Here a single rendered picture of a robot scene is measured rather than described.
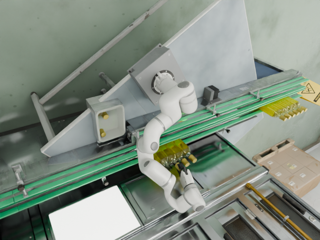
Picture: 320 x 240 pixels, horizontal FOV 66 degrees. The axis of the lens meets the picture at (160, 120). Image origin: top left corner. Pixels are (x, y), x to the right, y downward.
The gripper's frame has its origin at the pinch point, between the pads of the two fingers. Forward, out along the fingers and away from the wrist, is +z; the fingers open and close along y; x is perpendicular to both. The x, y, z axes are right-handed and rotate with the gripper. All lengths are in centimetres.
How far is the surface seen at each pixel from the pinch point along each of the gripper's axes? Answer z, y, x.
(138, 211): -14.4, -11.3, 29.5
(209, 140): 35, -17, -40
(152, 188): -0.8, -12.3, 17.6
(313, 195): 117, -317, -373
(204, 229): -32.7, -14.7, -2.5
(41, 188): 2, 5, 77
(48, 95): 80, 16, 75
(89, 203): -1, -11, 55
